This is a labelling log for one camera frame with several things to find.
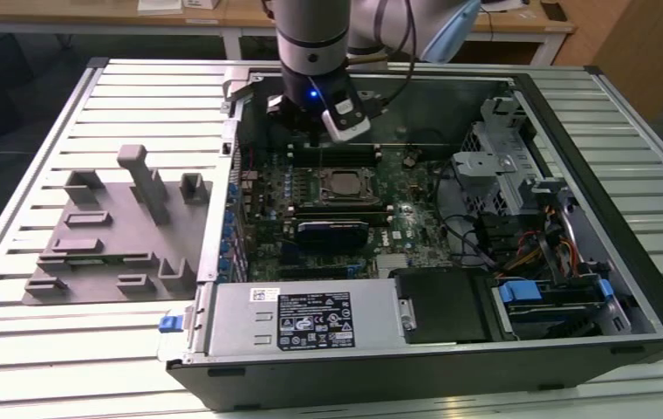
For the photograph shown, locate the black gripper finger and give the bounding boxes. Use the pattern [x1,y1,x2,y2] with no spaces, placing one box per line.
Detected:
[265,94,320,148]

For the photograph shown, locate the silver CPU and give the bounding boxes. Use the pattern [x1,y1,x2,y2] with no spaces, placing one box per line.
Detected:
[331,171,364,196]

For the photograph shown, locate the CPU socket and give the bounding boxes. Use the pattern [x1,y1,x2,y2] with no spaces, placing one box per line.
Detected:
[317,167,379,206]

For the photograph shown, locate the black rear fan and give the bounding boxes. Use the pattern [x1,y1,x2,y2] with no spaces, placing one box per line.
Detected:
[261,115,299,152]

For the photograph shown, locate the black graphics card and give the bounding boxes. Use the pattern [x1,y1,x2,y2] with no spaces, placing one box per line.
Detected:
[293,217,373,251]

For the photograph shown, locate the white paper sheet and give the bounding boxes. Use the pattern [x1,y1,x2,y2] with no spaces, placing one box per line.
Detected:
[136,0,184,17]

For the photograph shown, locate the silver metal disk bay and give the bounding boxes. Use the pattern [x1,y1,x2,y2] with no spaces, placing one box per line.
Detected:
[449,96,572,217]

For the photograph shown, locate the black expansion slot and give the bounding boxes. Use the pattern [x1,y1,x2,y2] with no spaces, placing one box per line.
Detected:
[277,264,368,280]

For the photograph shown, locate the silver chipset heatsink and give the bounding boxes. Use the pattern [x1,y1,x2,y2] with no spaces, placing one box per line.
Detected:
[375,255,413,271]

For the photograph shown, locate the green motherboard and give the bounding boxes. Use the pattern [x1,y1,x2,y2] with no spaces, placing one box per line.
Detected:
[225,143,456,283]

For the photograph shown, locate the wooden desk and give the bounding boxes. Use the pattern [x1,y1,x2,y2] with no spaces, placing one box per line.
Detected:
[0,0,235,60]
[224,0,577,66]

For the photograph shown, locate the grey parts rack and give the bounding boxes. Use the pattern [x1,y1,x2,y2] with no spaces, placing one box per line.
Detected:
[22,143,215,306]

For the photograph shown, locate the silver power supply unit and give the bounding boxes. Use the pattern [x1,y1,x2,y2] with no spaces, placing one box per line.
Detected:
[203,278,409,357]

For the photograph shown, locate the black plastic shroud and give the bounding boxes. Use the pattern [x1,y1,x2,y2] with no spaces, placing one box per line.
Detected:
[392,268,493,344]

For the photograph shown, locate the hard disk in blue carrier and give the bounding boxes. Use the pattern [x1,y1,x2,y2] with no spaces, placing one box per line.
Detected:
[497,281,611,340]

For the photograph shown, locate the wooden cabinet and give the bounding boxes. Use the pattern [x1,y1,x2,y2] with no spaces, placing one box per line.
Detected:
[553,0,663,126]

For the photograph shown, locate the black PC case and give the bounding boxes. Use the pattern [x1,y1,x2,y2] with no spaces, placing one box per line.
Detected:
[156,65,663,412]

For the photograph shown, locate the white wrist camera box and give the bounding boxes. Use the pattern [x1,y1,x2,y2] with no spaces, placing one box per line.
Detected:
[320,77,373,143]

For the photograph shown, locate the black camera cable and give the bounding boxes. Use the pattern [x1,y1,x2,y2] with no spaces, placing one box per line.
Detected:
[360,0,420,117]

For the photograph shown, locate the red wire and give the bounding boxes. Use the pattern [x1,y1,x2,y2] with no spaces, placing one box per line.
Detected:
[517,230,547,250]

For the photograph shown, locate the yellow wire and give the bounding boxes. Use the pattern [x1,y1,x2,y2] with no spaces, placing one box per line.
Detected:
[497,255,540,278]

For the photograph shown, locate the orange wire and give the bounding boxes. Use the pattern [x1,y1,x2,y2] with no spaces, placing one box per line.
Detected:
[561,235,577,276]

